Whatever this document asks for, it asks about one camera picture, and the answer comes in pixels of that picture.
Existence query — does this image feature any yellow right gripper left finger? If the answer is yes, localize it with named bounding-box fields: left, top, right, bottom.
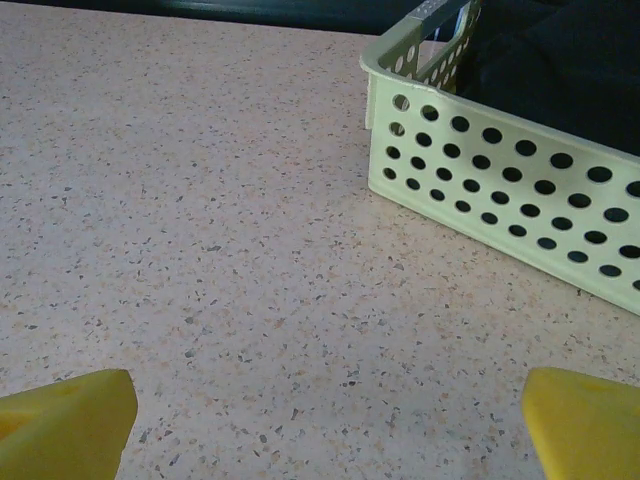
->
left=0, top=368, right=139, bottom=480

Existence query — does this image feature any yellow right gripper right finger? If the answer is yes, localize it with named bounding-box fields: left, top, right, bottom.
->
left=519, top=366, right=640, bottom=480

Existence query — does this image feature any black t-shirt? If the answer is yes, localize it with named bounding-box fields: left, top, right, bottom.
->
left=455, top=0, right=640, bottom=152

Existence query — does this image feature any pale green perforated plastic basket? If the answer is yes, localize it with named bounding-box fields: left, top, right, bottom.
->
left=359, top=0, right=640, bottom=317

